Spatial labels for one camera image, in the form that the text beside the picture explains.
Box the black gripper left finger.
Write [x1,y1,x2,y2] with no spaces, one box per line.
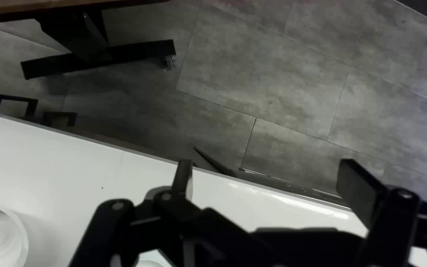
[70,158,256,267]

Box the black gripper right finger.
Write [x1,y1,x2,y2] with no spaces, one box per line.
[336,157,427,267]

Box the black metal table leg frame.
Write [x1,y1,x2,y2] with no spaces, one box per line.
[0,0,178,81]

